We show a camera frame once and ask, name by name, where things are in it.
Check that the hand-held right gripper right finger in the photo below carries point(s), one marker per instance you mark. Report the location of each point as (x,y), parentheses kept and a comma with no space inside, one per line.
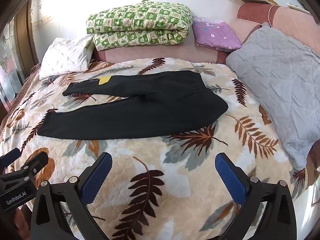
(231,180)

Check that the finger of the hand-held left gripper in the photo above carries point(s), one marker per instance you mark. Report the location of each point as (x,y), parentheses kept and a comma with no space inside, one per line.
(37,162)
(10,156)

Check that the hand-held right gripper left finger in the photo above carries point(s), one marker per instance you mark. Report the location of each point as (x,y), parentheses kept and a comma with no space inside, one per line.
(96,177)

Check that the black pants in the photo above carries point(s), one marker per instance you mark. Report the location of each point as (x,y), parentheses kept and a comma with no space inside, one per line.
(150,120)

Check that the person's left hand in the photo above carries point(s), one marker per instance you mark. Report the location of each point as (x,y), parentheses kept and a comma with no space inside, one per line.
(21,225)

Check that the leaf print fleece blanket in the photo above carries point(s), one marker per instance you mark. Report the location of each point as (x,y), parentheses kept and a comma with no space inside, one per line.
(175,160)

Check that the white printed pillow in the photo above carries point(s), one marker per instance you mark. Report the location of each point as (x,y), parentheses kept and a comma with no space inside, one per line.
(65,57)

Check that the grey quilted pillow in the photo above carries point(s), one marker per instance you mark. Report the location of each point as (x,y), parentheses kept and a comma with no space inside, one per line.
(277,80)

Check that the wooden door with glass panels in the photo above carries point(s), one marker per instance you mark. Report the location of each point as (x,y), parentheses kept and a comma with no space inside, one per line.
(23,42)

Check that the purple floral folded blanket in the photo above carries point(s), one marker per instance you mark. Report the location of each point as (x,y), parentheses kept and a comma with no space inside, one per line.
(215,35)

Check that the green checked folded quilt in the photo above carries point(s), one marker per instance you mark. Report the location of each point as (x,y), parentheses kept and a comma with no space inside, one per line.
(140,22)

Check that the pink quilted headboard cover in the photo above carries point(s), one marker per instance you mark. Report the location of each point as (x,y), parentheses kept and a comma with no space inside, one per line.
(290,17)

